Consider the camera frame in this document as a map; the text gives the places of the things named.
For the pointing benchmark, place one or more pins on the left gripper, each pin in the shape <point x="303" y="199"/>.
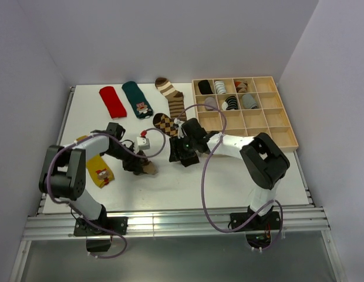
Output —
<point x="133" y="164"/>

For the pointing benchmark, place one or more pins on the yellow bear sock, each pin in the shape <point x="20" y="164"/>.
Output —
<point x="100" y="173"/>

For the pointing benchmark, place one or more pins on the green bear sock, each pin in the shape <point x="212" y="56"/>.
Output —
<point x="137" y="100"/>

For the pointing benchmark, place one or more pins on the rolled white striped sock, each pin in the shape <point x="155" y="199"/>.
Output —
<point x="220" y="87"/>

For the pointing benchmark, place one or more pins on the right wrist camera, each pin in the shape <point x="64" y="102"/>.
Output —
<point x="178" y="124"/>

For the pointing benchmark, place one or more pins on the wooden compartment tray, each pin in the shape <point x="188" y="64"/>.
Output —
<point x="270" y="116"/>

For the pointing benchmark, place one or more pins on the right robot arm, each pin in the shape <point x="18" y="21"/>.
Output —
<point x="264" y="160"/>

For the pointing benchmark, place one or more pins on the brown striped sock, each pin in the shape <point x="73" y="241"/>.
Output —
<point x="174" y="98"/>

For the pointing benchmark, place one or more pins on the rolled black white sock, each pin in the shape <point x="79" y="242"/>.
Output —
<point x="230" y="103"/>

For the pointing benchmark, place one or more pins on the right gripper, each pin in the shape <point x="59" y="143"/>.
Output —
<point x="175" y="143"/>

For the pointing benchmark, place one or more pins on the rolled grey sock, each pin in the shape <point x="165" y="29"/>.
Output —
<point x="248" y="101"/>

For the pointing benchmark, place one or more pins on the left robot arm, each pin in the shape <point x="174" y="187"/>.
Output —
<point x="63" y="174"/>

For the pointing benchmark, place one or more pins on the rolled orange argyle sock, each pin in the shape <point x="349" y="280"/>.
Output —
<point x="240" y="86"/>

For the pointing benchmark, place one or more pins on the light brown argyle sock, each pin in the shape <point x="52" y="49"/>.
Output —
<point x="145" y="166"/>

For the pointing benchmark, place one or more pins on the rolled beige sock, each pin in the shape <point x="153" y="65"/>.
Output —
<point x="210" y="104"/>

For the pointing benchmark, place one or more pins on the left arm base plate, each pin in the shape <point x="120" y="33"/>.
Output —
<point x="116" y="224"/>

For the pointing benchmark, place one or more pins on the dark brown argyle sock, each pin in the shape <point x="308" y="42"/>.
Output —
<point x="166" y="124"/>

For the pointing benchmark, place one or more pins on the red sock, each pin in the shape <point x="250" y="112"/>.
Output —
<point x="112" y="102"/>

